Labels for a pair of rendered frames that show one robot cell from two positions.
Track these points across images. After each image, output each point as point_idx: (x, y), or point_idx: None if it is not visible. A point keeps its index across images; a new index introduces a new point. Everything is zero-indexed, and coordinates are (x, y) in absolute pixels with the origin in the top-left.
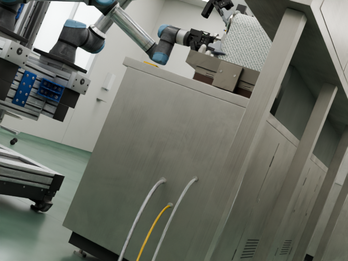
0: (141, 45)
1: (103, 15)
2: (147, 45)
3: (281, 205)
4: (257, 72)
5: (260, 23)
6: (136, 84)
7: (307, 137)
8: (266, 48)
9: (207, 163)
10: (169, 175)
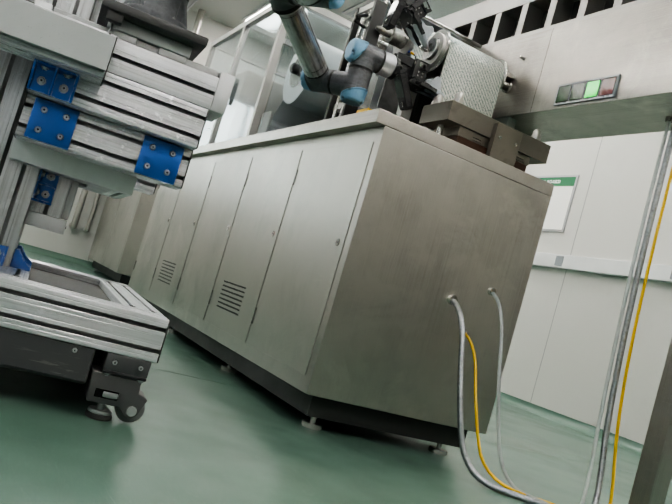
0: (313, 68)
1: None
2: (322, 68)
3: None
4: (533, 139)
5: (630, 99)
6: (401, 155)
7: None
8: (490, 94)
9: (502, 268)
10: (458, 290)
